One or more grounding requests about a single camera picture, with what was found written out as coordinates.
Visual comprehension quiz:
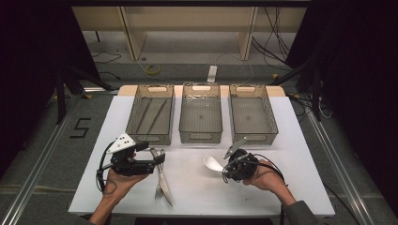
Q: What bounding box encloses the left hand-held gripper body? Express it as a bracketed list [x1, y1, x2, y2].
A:
[106, 132, 158, 176]

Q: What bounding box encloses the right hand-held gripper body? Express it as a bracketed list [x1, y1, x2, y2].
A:
[222, 138, 258, 183]

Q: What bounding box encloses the grey translucent plastic bin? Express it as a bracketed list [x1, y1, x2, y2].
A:
[125, 83, 176, 146]
[229, 83, 280, 146]
[178, 83, 223, 144]

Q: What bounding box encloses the metal fork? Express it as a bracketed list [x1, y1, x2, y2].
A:
[149, 148, 165, 201]

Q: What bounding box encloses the white ceramic spoon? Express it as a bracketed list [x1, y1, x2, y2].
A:
[203, 155, 225, 173]

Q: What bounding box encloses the metal knife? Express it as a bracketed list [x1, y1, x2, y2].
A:
[159, 149, 175, 208]

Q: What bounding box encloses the person's left hand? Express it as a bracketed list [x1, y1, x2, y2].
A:
[102, 171, 150, 201]

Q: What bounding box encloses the person's right hand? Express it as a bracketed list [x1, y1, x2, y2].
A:
[243, 159, 287, 193]

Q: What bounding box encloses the yellow tape roll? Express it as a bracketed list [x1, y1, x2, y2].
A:
[145, 64, 162, 76]

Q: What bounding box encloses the black metal stand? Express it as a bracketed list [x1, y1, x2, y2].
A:
[54, 65, 115, 125]
[268, 55, 324, 122]

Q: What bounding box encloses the white power strip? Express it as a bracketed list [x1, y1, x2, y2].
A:
[207, 65, 218, 83]

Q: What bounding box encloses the beige wooden shelf unit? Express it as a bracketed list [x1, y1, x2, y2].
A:
[71, 6, 308, 62]

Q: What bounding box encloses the dark curtain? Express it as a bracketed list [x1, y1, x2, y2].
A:
[285, 0, 398, 207]
[0, 0, 101, 177]

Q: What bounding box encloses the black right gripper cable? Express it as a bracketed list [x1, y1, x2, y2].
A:
[250, 153, 287, 225]

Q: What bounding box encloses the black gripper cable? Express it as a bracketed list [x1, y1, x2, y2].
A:
[250, 153, 287, 225]
[96, 142, 116, 192]

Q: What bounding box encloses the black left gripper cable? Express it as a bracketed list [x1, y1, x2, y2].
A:
[96, 142, 116, 192]

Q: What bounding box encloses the metal floor rail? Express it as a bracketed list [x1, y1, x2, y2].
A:
[0, 101, 75, 225]
[304, 109, 376, 225]

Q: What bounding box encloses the thin black floor cable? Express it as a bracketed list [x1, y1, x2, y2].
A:
[92, 51, 122, 65]

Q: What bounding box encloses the white cable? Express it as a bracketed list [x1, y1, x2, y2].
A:
[137, 51, 255, 86]

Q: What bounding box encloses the black cable bundle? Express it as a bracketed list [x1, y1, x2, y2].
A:
[252, 6, 299, 70]

